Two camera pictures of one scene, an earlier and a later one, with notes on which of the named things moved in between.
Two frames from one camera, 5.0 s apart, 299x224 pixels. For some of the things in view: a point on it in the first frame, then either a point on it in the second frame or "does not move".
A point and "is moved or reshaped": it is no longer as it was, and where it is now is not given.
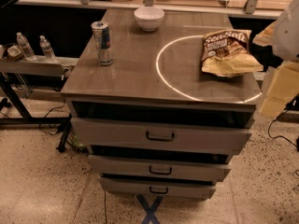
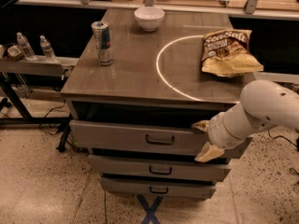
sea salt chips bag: [228, 52] does not move
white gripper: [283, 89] → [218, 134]
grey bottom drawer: [139, 188] does not move
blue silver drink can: [102, 34] does not move
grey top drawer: [162, 136] is moved or reshaped
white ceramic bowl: [149, 18] does not move
